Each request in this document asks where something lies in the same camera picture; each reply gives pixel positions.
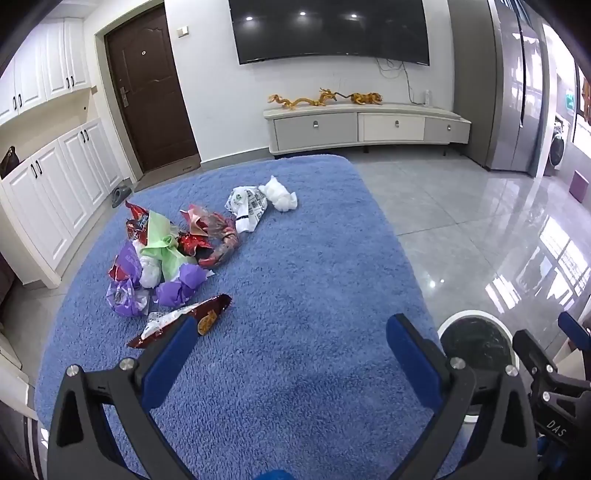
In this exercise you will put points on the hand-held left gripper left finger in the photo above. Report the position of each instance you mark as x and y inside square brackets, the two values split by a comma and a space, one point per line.
[171, 357]

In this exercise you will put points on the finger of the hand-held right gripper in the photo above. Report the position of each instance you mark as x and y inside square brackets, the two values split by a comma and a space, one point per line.
[535, 355]
[571, 325]

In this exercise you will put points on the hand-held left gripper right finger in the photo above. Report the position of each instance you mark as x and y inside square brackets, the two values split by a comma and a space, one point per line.
[410, 364]

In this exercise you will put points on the long red snack wrapper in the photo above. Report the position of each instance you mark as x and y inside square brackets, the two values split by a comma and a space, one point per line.
[207, 311]

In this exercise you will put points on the white round trash bin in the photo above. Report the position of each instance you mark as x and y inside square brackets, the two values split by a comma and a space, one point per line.
[475, 341]

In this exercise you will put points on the plain purple wrapper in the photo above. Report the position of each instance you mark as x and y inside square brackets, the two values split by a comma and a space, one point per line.
[182, 286]

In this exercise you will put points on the white printed plastic bag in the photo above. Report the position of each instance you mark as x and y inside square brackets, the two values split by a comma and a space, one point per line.
[247, 207]

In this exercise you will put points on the purple printed foil bag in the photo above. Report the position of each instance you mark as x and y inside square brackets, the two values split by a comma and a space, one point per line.
[124, 300]

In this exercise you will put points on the small white crumpled tissue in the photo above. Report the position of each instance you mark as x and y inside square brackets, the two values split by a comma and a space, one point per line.
[150, 273]

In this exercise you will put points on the purple snack packet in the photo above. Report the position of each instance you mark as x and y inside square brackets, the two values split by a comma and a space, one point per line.
[124, 263]

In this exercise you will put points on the light green wrapper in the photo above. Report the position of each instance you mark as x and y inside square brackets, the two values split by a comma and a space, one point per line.
[161, 244]

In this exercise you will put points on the red black snack wrapper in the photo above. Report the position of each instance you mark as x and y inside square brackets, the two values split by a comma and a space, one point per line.
[221, 244]

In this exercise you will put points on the dark red snack packet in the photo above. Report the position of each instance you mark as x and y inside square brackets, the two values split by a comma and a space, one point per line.
[138, 224]

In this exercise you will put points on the pink red foil wrapper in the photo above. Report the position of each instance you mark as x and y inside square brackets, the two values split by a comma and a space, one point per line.
[196, 219]

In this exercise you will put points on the purple stool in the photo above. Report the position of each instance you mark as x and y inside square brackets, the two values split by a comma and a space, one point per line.
[581, 184]

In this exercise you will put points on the grey slippers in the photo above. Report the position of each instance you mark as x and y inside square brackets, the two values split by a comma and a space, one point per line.
[121, 194]

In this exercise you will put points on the washing machine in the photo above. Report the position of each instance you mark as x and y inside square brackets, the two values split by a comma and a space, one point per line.
[557, 147]

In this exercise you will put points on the white base cabinets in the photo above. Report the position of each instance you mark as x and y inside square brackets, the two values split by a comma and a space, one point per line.
[60, 194]

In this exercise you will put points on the grey refrigerator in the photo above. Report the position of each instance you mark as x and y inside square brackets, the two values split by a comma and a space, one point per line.
[512, 92]

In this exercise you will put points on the white television console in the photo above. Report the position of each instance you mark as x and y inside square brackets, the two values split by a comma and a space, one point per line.
[351, 127]

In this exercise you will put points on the dark bag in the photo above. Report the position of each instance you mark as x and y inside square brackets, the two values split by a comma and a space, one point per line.
[9, 161]

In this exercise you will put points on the brown entrance door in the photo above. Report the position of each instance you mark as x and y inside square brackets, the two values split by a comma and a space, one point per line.
[147, 92]

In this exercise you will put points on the white bottle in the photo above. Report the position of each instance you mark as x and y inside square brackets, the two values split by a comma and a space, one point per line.
[427, 97]

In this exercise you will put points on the short golden dragon figurine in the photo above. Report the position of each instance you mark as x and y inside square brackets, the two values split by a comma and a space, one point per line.
[364, 98]

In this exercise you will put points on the long golden dragon figurine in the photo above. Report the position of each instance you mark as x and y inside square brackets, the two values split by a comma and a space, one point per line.
[300, 101]

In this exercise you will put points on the white wall cabinets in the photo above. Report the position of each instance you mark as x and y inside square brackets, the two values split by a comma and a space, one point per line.
[41, 74]

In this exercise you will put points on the black wall television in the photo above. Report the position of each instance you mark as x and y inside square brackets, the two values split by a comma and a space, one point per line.
[323, 27]

